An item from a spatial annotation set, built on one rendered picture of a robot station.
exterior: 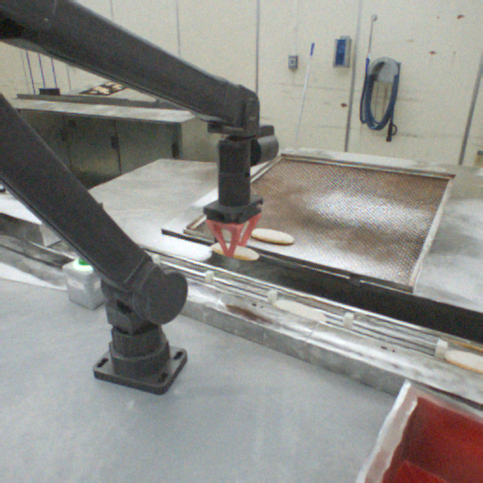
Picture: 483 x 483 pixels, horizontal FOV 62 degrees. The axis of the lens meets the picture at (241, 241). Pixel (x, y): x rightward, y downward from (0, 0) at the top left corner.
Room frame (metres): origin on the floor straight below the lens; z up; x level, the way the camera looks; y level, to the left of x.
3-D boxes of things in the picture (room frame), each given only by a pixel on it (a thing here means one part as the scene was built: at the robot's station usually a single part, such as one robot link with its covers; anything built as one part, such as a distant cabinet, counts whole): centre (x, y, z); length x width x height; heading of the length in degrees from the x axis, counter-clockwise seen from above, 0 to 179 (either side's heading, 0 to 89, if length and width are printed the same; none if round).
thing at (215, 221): (0.67, 0.02, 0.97); 0.07 x 0.07 x 0.09; 58
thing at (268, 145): (0.71, -0.01, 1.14); 0.11 x 0.09 x 0.12; 143
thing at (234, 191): (0.67, 0.01, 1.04); 0.10 x 0.07 x 0.07; 148
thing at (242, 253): (0.67, 0.01, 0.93); 0.10 x 0.04 x 0.01; 58
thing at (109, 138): (4.65, 1.44, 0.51); 3.00 x 1.26 x 1.03; 58
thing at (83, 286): (0.69, 0.29, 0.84); 0.08 x 0.08 x 0.11; 58
